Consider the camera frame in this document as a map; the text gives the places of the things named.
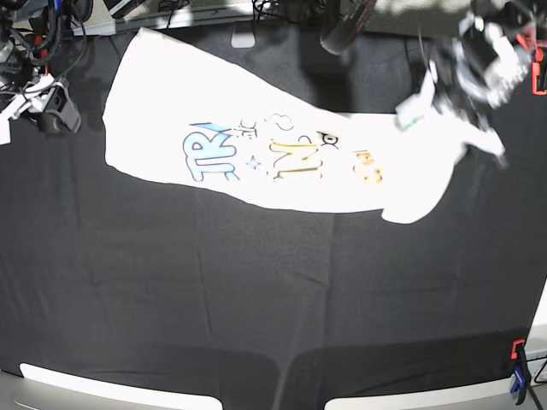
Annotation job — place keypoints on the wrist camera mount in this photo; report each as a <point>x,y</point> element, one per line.
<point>17,106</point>
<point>415,107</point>

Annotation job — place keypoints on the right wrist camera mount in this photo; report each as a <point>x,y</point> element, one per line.
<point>17,106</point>

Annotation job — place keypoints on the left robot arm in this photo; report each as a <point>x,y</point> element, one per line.
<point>479,69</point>

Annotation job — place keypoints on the white graphic t-shirt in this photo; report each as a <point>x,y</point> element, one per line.
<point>179,115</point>

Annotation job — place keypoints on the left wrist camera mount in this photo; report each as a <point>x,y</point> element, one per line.
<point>415,107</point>

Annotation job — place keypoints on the red blue clamp near right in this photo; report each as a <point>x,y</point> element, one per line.
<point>519,371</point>

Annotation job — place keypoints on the black table cloth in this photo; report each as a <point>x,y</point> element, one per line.
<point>184,289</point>

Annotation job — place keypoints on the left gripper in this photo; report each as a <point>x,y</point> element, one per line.
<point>466,101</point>

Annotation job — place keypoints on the red black clamp far right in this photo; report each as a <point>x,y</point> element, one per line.
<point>539,78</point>

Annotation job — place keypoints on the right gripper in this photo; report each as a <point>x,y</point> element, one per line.
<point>54,111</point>

